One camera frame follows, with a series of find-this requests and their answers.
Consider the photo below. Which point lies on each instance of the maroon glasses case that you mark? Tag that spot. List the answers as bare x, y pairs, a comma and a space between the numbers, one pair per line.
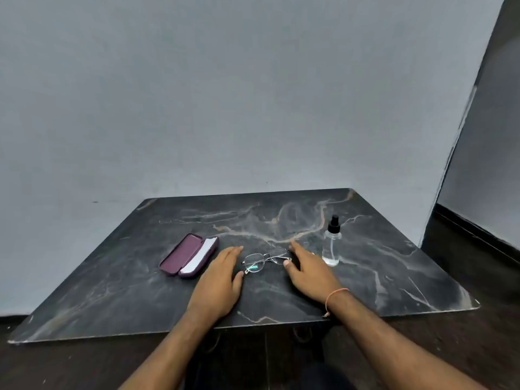
180, 253

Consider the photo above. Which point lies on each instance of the person's right hand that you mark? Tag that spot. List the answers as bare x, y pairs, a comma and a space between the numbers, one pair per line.
313, 278

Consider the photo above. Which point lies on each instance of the person's left hand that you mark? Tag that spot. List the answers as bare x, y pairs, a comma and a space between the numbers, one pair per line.
215, 288

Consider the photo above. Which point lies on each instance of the white cleaning cloth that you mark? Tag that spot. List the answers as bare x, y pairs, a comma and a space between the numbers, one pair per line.
201, 255

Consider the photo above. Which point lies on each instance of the person's right forearm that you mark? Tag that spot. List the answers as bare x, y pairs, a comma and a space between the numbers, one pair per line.
386, 349

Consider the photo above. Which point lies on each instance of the person's left forearm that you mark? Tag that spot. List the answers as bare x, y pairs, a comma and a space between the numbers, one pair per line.
170, 353

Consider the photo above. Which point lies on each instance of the clear spray bottle black cap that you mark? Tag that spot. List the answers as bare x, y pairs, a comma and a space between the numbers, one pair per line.
332, 249

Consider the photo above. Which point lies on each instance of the metal frame eyeglasses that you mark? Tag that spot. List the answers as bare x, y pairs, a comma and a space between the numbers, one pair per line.
254, 264

